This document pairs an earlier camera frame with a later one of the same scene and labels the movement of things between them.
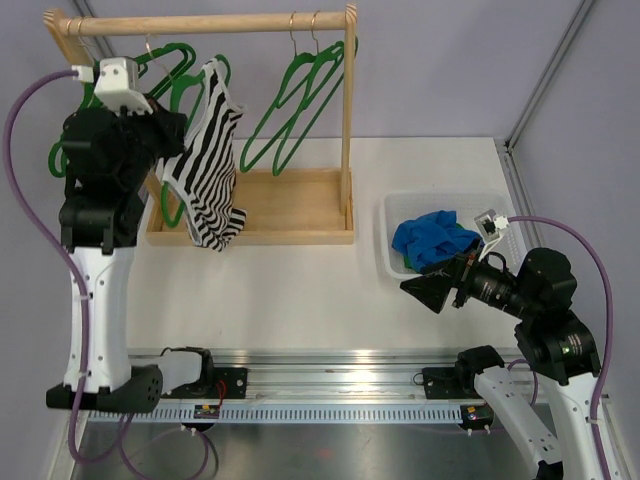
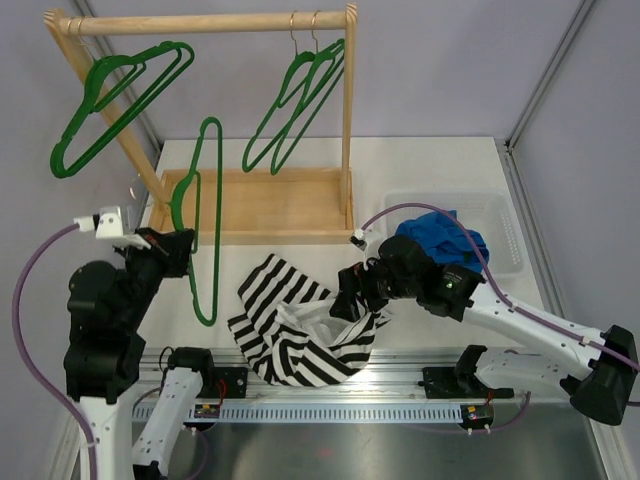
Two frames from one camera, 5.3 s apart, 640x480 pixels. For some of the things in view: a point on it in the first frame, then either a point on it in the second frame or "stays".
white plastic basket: (398, 207) stays
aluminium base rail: (184, 376) stays
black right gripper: (433, 289) → (357, 280)
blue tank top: (432, 238) stays
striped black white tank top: (204, 175) → (289, 334)
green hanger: (175, 86) → (218, 235)
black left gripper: (165, 122) → (173, 248)
